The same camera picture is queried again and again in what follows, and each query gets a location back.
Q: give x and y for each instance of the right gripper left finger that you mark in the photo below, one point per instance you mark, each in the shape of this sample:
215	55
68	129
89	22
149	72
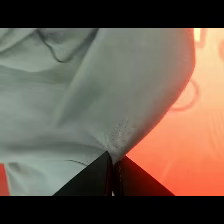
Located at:
93	181

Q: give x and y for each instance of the pale blue garment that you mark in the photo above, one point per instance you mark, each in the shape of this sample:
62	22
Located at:
100	93

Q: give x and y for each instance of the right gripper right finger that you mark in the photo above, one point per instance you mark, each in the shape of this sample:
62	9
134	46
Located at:
140	183

